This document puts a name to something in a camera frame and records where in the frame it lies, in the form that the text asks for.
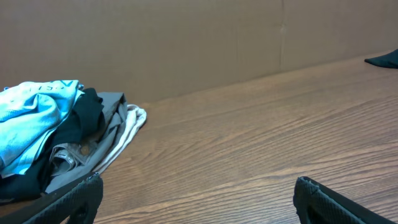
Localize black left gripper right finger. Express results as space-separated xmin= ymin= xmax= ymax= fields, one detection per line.
xmin=293 ymin=176 xmax=394 ymax=224

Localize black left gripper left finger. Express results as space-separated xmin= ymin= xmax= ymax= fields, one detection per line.
xmin=1 ymin=172 xmax=103 ymax=224

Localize black t-shirt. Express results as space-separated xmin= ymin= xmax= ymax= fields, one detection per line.
xmin=364 ymin=49 xmax=398 ymax=69

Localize grey folded garment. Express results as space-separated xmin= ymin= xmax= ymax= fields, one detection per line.
xmin=45 ymin=92 xmax=127 ymax=194

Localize black folded garment in pile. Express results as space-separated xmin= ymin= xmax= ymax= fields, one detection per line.
xmin=1 ymin=88 xmax=104 ymax=204

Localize light blue printed t-shirt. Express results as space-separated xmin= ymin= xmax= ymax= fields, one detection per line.
xmin=1 ymin=80 xmax=84 ymax=178

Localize beige folded garment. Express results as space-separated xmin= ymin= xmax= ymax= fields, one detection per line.
xmin=93 ymin=105 xmax=147 ymax=174

